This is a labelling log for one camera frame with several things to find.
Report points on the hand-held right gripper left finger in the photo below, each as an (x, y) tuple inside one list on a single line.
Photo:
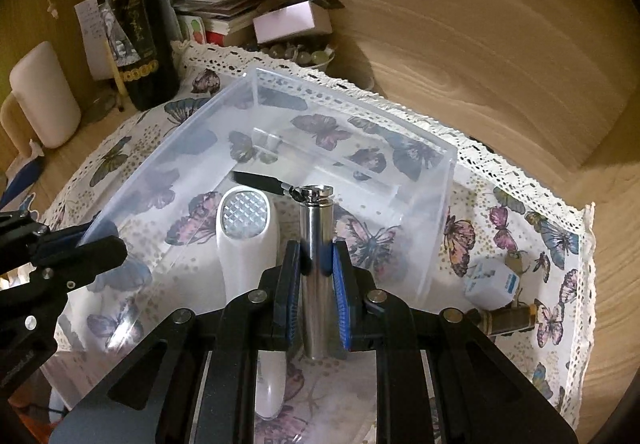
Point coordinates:
[(292, 296)]

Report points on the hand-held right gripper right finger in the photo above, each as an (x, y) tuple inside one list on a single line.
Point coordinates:
[(342, 304)]

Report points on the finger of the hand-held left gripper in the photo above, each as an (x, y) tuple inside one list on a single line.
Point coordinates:
[(70, 238), (85, 256)]

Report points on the silver metal cylinder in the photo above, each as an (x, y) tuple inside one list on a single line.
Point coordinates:
[(315, 244)]

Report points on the white travel adapter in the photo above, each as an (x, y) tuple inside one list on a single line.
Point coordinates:
[(487, 284)]

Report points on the small brown bottle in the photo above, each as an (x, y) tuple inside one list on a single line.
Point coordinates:
[(507, 319)]

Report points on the clear plastic box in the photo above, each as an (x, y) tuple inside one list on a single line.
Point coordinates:
[(200, 134)]

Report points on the white handheld device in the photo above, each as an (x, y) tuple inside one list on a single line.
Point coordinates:
[(245, 249)]

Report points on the round glass coaster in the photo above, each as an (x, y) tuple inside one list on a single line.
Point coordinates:
[(102, 107)]

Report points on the cream mug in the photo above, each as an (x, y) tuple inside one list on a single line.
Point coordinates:
[(45, 94)]

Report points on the yellow stick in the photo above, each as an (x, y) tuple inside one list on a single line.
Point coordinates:
[(115, 79)]

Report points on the butterfly print tablecloth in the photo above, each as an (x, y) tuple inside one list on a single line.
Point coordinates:
[(500, 204)]

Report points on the white note paper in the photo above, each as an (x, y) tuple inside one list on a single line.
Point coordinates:
[(92, 34)]

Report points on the dark wine bottle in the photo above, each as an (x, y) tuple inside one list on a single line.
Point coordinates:
[(140, 24)]

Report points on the bowl of glass marbles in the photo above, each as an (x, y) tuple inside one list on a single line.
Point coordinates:
[(305, 55)]

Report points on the white box with fruit print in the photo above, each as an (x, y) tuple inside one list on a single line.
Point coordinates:
[(192, 29)]

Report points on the pink paper box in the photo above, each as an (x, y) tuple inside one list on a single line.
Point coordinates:
[(292, 22)]

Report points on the stack of books and papers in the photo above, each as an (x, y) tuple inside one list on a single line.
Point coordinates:
[(225, 9)]

